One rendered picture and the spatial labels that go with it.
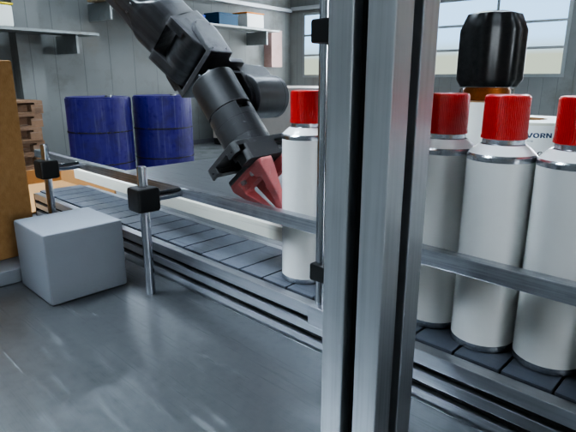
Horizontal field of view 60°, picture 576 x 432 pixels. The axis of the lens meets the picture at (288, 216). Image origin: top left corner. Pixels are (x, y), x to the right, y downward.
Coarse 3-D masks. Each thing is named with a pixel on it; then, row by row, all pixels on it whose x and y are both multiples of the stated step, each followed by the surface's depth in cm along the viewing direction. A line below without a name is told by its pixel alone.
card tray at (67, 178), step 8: (32, 176) 129; (64, 176) 133; (72, 176) 129; (32, 184) 129; (40, 184) 129; (56, 184) 129; (64, 184) 129; (72, 184) 129; (88, 184) 123; (96, 184) 120; (32, 192) 120; (112, 192) 115; (32, 200) 112; (32, 208) 105
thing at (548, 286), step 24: (96, 168) 81; (192, 192) 63; (264, 216) 54; (288, 216) 52; (432, 264) 41; (456, 264) 40; (480, 264) 38; (504, 264) 38; (528, 288) 36; (552, 288) 35
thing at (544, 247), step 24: (552, 168) 35; (552, 192) 35; (552, 216) 36; (528, 240) 38; (552, 240) 36; (528, 264) 38; (552, 264) 36; (528, 312) 38; (552, 312) 37; (528, 336) 39; (552, 336) 37; (528, 360) 39; (552, 360) 38
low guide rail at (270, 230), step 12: (84, 180) 102; (96, 180) 98; (108, 180) 95; (120, 180) 93; (168, 204) 81; (180, 204) 79; (192, 204) 77; (204, 204) 75; (204, 216) 75; (216, 216) 73; (228, 216) 71; (240, 216) 69; (240, 228) 70; (252, 228) 68; (264, 228) 66; (276, 228) 64
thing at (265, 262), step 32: (64, 192) 99; (96, 192) 99; (128, 224) 78; (160, 224) 78; (192, 224) 78; (224, 256) 63; (256, 256) 63; (288, 288) 54; (448, 352) 42; (480, 352) 41; (544, 384) 37
